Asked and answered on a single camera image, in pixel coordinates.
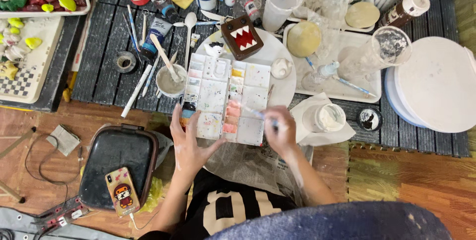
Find black hard case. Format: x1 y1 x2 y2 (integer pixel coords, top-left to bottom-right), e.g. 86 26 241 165
78 123 160 211

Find brown monster figure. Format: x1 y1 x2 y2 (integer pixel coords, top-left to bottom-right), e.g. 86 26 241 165
220 14 265 61

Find small white ghost figure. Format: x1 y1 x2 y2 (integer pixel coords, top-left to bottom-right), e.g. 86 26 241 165
203 41 228 58

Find person's left hand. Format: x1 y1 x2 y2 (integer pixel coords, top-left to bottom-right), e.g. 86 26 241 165
170 103 227 183

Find clear bag with bottle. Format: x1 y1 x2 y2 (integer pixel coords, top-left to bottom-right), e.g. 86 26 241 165
234 0 267 26

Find blue paint tube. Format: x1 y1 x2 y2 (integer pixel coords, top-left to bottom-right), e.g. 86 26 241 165
140 17 174 61

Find brown bottle with white cap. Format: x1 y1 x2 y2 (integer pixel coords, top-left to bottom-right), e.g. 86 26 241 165
378 0 431 29

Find person's black printed shirt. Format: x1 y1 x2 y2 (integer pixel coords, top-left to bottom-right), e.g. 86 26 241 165
138 169 298 240

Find white cup of grey water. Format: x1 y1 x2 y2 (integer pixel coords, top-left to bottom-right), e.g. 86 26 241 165
155 64 188 99

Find large white round board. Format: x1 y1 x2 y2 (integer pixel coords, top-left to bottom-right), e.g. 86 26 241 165
393 36 476 134

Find phone with cartoon case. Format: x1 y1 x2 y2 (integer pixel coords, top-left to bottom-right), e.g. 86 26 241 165
104 167 141 218

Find black cable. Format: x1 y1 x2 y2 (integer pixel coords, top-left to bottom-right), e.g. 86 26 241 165
24 133 83 200

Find translucent plastic cup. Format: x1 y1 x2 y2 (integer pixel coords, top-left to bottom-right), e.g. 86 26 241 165
262 0 305 33

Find tray of white yellow figures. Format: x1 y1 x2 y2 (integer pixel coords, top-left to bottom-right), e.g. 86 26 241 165
0 17 66 105

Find grey tape roll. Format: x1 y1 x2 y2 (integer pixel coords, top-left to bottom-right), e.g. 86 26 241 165
112 51 137 74

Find white plastic spoon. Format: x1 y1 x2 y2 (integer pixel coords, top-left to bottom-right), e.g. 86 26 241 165
184 12 198 70

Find clear plastic cup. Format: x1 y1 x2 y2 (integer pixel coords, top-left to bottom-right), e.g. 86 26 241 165
336 26 413 82

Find white paper sheet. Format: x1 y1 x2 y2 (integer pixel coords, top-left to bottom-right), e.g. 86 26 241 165
289 91 357 147

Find yellow plastic bag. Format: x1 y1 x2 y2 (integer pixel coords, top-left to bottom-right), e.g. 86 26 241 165
138 176 165 213

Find white tub of plaster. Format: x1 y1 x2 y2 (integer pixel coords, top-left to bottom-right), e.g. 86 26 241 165
301 103 347 134

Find flat beige clay disc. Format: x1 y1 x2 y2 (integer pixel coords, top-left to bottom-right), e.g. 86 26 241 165
344 1 381 29

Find metal tweezers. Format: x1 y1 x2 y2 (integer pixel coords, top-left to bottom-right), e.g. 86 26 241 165
141 8 149 46

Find short white marker pen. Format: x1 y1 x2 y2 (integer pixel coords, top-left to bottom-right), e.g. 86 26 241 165
142 52 161 98

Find wooden stirring stick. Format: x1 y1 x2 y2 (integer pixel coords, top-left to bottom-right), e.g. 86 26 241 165
149 33 181 83

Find person's blue jeans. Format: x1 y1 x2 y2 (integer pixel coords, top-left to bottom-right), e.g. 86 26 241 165
206 201 453 240

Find power strip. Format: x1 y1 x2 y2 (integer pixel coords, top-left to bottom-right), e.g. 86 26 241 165
34 195 90 234

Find blue speckled paintbrush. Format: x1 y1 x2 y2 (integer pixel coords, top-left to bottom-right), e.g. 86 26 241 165
332 75 377 98

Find long white marker pen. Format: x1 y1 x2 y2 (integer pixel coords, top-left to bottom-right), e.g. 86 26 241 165
120 64 153 119

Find white paint palette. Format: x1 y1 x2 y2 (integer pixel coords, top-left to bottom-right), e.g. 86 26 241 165
181 52 272 147

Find white charging cable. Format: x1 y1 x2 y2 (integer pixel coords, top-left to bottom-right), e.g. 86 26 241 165
128 213 158 232

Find black lid with white paint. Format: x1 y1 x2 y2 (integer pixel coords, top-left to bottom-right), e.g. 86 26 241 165
356 106 384 132

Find blue handled paintbrush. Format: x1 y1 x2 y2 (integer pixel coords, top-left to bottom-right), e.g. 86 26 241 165
241 104 279 128

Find newspaper sheet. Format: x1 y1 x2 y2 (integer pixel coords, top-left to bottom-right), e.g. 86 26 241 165
196 138 315 208

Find clear spray bottle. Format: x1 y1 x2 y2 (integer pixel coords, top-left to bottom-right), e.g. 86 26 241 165
301 60 340 91

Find blue rimmed round board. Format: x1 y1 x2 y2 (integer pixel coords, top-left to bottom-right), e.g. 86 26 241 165
384 65 428 129

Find small white clay figure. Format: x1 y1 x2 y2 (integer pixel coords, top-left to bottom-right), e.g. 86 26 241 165
270 58 294 80

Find yellow tool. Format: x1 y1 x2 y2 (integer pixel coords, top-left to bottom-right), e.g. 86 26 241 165
62 71 78 102

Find blue white thin paintbrush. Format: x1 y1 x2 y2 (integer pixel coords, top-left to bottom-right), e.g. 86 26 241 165
126 4 141 52

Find dark grey tile mat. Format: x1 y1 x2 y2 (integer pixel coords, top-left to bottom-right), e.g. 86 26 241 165
71 0 471 158

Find person's right hand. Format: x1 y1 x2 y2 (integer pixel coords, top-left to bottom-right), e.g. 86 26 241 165
262 106 299 157

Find grey folded cloth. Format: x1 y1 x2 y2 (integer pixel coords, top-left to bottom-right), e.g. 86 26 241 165
46 124 81 157

